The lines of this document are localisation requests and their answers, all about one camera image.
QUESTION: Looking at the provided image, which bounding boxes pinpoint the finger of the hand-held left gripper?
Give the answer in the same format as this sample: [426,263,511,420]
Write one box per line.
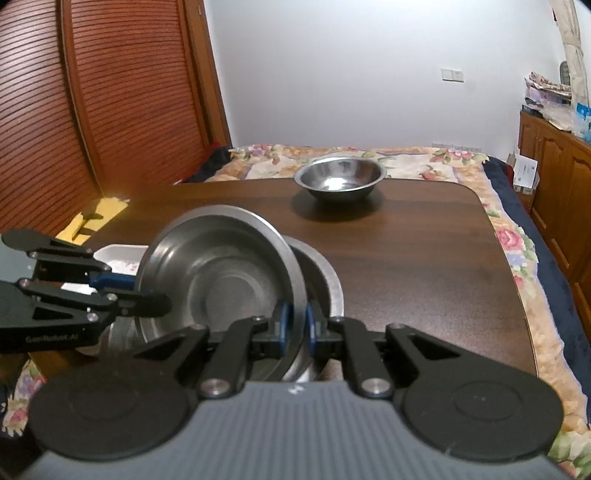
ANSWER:
[0,229,140,291]
[17,277,172,325]

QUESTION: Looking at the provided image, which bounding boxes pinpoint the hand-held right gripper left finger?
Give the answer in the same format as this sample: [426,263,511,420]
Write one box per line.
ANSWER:
[131,300,293,400]

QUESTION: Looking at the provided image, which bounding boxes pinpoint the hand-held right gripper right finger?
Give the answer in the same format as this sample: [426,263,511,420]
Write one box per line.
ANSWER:
[305,300,463,400]

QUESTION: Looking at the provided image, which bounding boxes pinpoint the white floral square plate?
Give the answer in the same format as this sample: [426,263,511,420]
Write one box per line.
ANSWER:
[93,244,149,278]

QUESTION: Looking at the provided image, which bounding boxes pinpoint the large stainless steel bowl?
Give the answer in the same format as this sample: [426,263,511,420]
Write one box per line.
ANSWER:
[98,235,345,385]

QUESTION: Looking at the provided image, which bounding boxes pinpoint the yellow plush toy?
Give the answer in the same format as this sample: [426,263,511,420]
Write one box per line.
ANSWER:
[54,196,131,246]

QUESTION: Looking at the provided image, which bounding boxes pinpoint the dark cloth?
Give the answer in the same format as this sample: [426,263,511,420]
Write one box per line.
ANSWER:
[184,142,234,184]

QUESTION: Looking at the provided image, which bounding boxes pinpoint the small stainless steel bowl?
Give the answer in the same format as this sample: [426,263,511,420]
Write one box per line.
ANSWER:
[293,155,388,203]

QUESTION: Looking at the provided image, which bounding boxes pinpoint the wooden louvered door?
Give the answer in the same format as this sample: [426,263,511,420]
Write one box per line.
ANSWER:
[0,0,103,237]
[59,0,232,195]

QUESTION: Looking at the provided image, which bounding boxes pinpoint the floral blanket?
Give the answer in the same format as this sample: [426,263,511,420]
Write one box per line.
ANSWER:
[0,143,591,480]

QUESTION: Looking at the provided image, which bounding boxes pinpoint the dark blue bed cover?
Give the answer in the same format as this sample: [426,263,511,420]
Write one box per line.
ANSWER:
[484,156,591,354]

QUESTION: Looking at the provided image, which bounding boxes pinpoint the white paper card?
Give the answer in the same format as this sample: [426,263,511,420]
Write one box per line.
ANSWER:
[512,154,539,191]

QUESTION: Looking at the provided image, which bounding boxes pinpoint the wooden cabinet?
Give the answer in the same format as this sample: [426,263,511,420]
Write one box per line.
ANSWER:
[516,110,591,344]

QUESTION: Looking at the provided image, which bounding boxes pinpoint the pile of newspapers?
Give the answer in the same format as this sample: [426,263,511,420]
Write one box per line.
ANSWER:
[523,71,579,134]

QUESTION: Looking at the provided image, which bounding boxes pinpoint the blue plastic packet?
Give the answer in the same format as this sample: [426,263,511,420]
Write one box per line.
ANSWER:
[571,98,591,143]

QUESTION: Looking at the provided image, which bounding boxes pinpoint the beige hanging cloth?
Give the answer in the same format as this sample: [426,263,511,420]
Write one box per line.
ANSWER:
[549,0,591,108]

